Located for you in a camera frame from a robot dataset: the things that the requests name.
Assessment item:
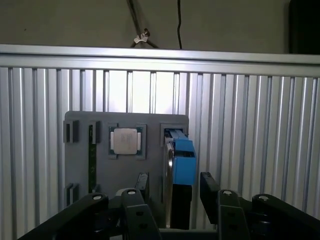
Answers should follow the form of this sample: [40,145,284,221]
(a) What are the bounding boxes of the silver CPU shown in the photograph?
[108,126,145,157]

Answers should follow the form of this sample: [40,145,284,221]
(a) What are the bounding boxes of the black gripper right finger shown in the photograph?
[199,171,320,240]

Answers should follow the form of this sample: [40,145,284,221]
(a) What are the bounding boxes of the grey parts rack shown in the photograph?
[63,110,190,230]

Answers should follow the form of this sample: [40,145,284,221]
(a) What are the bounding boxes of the hard disk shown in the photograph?
[161,128,197,230]

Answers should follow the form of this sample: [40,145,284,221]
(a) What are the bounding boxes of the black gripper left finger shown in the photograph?
[17,171,162,240]

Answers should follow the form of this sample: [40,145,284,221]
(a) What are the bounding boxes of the black floor cable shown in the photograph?
[176,0,183,50]

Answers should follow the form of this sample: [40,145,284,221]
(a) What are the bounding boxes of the green RAM stick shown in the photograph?
[88,124,98,194]

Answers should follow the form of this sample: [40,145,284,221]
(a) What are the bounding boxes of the black round floor object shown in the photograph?
[288,0,320,55]

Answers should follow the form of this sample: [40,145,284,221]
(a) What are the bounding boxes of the grey rods with white clip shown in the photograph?
[126,0,161,50]

